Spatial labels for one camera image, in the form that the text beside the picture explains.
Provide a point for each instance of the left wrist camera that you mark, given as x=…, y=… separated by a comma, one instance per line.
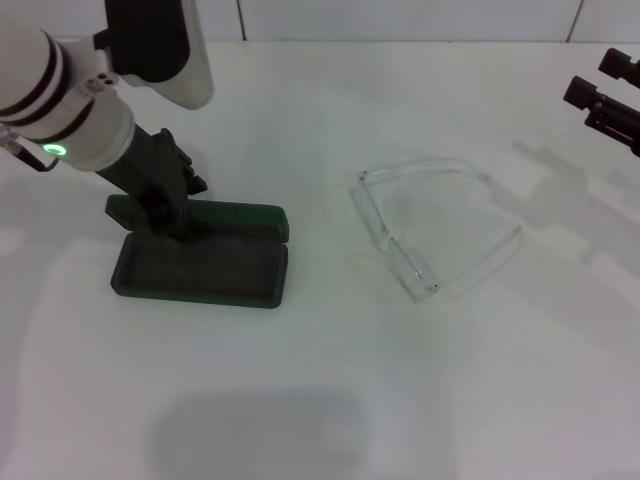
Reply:
x=150, y=45

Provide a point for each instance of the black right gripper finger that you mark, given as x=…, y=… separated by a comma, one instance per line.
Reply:
x=622, y=65
x=615, y=117

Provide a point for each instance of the clear white glasses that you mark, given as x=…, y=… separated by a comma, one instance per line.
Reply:
x=387, y=235

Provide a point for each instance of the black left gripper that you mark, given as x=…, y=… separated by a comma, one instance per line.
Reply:
x=150, y=170

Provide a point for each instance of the green glasses case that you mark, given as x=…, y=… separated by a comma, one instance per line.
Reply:
x=210, y=280

